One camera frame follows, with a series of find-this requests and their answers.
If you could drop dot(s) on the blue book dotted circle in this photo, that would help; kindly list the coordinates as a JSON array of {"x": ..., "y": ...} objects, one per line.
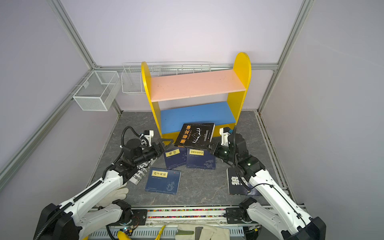
[{"x": 175, "y": 157}]

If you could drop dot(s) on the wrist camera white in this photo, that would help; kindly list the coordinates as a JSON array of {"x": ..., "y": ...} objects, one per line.
[
  {"x": 225, "y": 132},
  {"x": 146, "y": 138}
]

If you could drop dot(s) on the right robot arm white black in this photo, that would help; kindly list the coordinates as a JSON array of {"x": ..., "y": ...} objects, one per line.
[{"x": 288, "y": 221}]

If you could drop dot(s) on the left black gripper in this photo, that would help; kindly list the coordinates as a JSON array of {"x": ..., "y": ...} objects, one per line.
[{"x": 158, "y": 152}]

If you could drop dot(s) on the white grey glove front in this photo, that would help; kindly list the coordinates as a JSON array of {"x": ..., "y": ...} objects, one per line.
[{"x": 201, "y": 232}]

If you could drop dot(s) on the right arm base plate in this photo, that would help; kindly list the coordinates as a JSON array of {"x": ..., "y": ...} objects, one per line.
[{"x": 236, "y": 216}]

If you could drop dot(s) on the blue book front left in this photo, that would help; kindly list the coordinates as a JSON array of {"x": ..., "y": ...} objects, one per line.
[{"x": 163, "y": 181}]

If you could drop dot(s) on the white book black lettering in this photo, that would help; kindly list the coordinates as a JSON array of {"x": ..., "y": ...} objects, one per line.
[{"x": 142, "y": 169}]

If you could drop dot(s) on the white work glove left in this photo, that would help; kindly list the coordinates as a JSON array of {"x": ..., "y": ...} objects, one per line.
[{"x": 118, "y": 194}]

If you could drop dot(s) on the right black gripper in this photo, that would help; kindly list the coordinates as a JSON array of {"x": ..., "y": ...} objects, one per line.
[{"x": 216, "y": 150}]

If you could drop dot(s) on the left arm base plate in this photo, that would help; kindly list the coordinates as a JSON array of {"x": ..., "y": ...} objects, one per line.
[{"x": 134, "y": 217}]

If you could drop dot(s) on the black book yellow title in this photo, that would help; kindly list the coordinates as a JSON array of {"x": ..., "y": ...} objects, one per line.
[{"x": 195, "y": 136}]

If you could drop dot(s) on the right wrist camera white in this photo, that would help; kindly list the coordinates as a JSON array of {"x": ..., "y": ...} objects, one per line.
[{"x": 225, "y": 132}]

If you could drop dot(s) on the dark book white characters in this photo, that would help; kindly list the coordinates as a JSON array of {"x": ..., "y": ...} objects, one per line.
[{"x": 235, "y": 186}]

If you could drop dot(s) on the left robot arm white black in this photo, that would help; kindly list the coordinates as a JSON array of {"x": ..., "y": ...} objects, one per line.
[{"x": 78, "y": 217}]

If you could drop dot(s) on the yellow shelf with coloured boards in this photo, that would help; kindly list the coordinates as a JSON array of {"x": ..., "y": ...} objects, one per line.
[{"x": 235, "y": 83}]

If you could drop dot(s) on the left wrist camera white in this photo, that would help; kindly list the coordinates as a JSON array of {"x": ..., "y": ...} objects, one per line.
[{"x": 146, "y": 138}]

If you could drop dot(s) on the white mesh box basket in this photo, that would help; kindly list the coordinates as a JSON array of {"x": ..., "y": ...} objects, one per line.
[{"x": 98, "y": 91}]

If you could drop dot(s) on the blue book wide yellow label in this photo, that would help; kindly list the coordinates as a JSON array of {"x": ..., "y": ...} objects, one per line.
[{"x": 200, "y": 159}]

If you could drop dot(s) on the white wire basket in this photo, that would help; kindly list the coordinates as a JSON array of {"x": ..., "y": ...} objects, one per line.
[{"x": 132, "y": 81}]

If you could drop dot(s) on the yellow thin tool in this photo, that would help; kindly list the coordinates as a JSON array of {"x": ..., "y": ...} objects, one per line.
[{"x": 160, "y": 233}]

